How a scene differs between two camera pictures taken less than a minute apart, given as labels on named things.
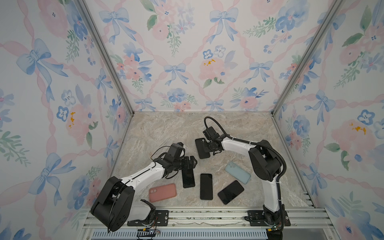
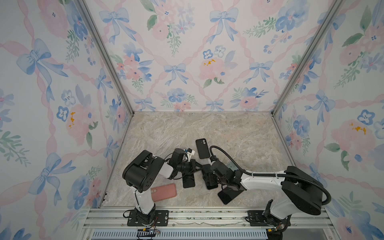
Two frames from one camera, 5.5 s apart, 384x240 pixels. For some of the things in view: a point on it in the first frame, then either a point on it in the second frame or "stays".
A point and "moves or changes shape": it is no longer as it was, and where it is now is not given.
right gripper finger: (202, 141) to (210, 179)
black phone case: (199, 143) stays
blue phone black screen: (206, 186) moves or changes shape
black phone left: (188, 178) stays
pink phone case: (162, 193) stays
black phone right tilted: (230, 192) stays
